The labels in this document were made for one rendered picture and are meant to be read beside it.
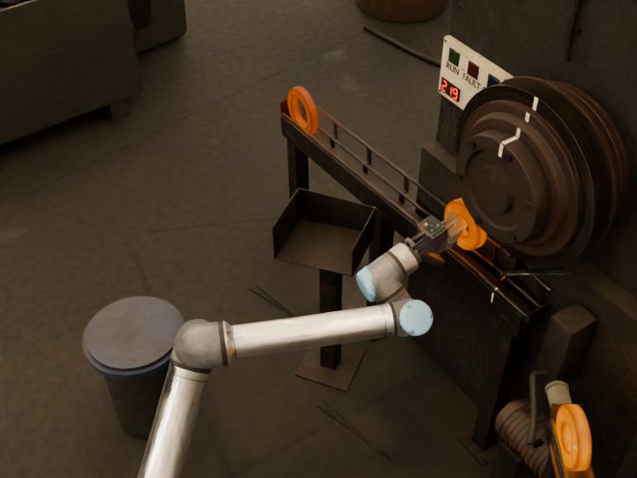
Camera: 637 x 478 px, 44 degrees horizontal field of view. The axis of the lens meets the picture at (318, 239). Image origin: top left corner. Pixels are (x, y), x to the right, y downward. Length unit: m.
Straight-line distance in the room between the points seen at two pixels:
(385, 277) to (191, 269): 1.31
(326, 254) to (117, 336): 0.70
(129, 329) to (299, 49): 2.51
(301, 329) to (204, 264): 1.37
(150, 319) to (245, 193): 1.22
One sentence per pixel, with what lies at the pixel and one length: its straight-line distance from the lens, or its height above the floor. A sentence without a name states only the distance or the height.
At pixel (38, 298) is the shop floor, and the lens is 3.37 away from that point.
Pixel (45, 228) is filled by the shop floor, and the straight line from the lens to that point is 3.67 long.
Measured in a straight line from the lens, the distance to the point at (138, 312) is 2.62.
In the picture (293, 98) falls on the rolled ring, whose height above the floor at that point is 0.71.
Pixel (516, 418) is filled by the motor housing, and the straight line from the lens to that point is 2.25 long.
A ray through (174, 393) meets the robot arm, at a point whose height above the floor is 0.61.
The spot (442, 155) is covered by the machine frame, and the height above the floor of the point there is 0.87.
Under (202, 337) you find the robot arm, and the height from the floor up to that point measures 0.81.
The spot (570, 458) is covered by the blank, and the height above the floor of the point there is 0.69.
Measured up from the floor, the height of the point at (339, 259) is 0.60.
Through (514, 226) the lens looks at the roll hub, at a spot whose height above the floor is 1.05.
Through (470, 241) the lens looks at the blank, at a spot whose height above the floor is 0.77.
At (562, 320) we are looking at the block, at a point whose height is 0.80.
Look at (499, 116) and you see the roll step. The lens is 1.94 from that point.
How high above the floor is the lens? 2.35
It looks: 44 degrees down
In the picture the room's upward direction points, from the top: 1 degrees counter-clockwise
